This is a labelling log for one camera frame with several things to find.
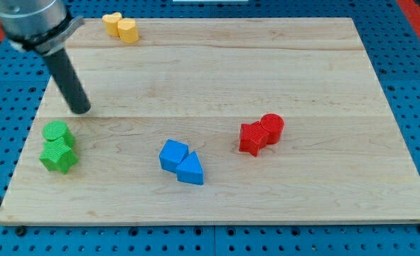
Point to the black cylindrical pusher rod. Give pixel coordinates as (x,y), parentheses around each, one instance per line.
(67,81)

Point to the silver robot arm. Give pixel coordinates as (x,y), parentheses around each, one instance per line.
(43,26)

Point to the light wooden board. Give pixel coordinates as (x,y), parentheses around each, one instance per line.
(341,158)

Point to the green cylinder block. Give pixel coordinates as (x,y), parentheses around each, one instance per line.
(58,129)

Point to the green star block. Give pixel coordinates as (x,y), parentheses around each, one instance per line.
(58,156)

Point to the yellow heart block left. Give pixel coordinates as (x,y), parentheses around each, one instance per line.
(110,22)

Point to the yellow heart block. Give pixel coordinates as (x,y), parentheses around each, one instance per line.
(110,22)
(128,31)

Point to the yellow heart block right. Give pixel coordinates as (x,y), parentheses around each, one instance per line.
(128,31)

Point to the blue cube block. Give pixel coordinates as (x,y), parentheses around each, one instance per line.
(172,154)

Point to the blue triangle block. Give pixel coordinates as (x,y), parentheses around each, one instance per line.
(190,170)

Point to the red star block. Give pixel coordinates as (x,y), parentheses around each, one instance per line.
(252,138)

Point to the red cylinder block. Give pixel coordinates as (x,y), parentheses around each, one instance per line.
(274,125)

